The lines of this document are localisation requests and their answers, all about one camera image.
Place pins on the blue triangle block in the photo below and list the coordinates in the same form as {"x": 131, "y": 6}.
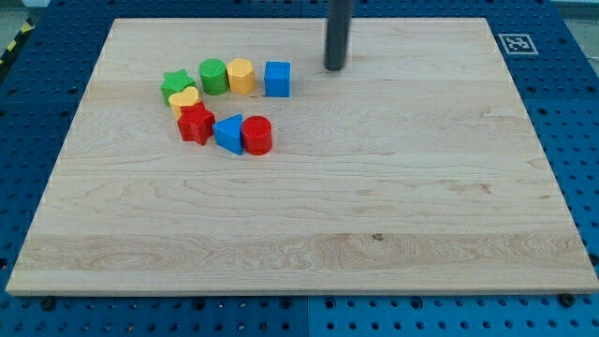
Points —
{"x": 227, "y": 134}

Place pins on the yellow hexagon block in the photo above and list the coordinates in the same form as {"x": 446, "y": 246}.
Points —
{"x": 241, "y": 76}

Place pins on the green cylinder block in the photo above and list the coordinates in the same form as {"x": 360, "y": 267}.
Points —
{"x": 213, "y": 76}

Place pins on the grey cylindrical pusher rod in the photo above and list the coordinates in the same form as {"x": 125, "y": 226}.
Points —
{"x": 337, "y": 34}

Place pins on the yellow heart block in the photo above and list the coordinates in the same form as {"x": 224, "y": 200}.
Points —
{"x": 189, "y": 96}

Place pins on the red cylinder block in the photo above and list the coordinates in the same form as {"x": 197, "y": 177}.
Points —
{"x": 256, "y": 135}

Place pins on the light wooden board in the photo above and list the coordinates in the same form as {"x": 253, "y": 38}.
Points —
{"x": 413, "y": 171}

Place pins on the black bolt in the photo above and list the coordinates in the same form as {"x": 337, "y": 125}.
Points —
{"x": 567, "y": 300}
{"x": 47, "y": 304}

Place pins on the blue cube block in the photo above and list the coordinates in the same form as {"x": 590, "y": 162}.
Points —
{"x": 277, "y": 79}

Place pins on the red star block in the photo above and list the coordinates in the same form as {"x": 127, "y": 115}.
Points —
{"x": 195, "y": 123}

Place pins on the yellow black hazard tape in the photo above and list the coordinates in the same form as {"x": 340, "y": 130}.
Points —
{"x": 16, "y": 44}

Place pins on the green star block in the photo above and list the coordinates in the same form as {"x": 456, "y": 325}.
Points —
{"x": 175, "y": 82}

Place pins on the black bolt front left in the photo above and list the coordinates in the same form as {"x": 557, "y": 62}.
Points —
{"x": 47, "y": 304}

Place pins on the white fiducial marker tag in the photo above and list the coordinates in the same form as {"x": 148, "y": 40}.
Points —
{"x": 518, "y": 44}

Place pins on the black bolt front right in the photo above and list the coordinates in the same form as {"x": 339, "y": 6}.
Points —
{"x": 567, "y": 300}

